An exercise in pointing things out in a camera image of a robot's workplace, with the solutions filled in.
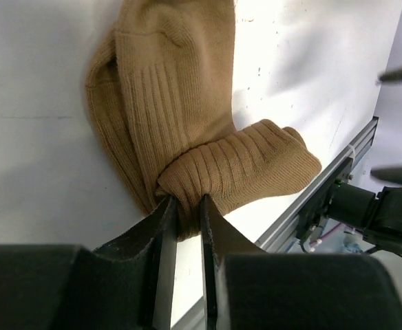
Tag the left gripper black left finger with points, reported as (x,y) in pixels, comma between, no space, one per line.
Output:
(126,283)

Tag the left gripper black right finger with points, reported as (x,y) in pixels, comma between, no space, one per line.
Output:
(248,288)

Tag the aluminium frame rail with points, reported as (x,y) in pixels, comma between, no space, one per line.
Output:
(285,233)

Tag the brown sock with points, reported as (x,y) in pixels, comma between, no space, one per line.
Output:
(159,93)

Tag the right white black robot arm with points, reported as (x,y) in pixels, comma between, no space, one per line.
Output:
(377,216)

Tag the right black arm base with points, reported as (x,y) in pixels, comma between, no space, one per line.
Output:
(318,213)

